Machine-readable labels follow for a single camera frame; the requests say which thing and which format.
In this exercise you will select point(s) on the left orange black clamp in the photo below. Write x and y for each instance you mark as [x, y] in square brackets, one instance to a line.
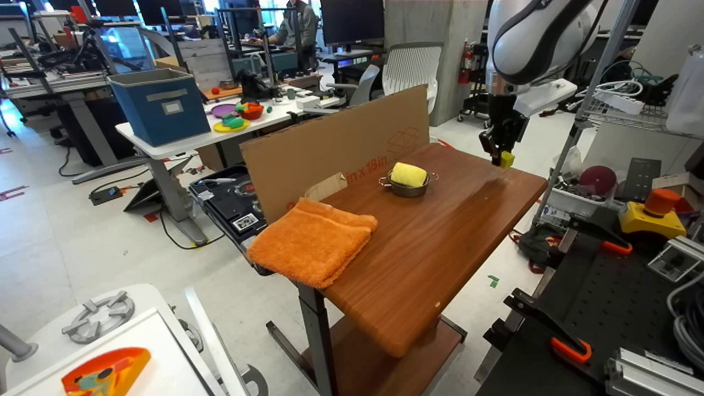
[561, 342]

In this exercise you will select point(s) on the white work desk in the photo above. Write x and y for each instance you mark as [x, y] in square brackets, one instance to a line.
[177, 201]

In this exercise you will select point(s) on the dark metal bowl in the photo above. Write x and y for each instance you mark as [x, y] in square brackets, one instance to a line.
[408, 190]

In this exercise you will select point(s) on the folded orange towel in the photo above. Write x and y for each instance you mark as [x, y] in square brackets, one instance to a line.
[313, 242]

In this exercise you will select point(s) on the wooden side table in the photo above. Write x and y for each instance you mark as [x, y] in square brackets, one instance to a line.
[379, 329]

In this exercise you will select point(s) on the brown cardboard sheet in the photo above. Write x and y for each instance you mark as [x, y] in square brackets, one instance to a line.
[285, 164]

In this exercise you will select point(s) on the aluminium extrusion rail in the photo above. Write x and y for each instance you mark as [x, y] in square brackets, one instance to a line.
[647, 374]

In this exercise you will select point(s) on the small yellow block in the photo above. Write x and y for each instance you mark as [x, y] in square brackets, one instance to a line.
[507, 159]

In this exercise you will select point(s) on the yellow emergency stop box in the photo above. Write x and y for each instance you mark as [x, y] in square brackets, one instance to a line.
[655, 216]

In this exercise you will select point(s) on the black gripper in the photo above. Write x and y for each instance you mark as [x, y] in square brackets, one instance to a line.
[505, 126]

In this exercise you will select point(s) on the blue storage box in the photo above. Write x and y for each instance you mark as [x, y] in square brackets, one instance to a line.
[162, 105]

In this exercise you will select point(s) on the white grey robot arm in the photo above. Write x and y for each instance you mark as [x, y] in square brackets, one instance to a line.
[529, 43]

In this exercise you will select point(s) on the right orange black clamp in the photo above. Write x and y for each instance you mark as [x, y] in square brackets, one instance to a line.
[611, 241]

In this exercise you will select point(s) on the grey office chair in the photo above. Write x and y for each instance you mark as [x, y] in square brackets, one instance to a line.
[406, 66]

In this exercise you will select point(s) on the yellow sponge in bowl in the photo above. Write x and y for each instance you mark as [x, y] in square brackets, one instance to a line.
[408, 174]

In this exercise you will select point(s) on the black perforated robot table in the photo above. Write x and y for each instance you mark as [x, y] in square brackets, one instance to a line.
[603, 298]

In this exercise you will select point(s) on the orange black clamp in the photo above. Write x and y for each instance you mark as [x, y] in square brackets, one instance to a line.
[611, 241]
[561, 342]

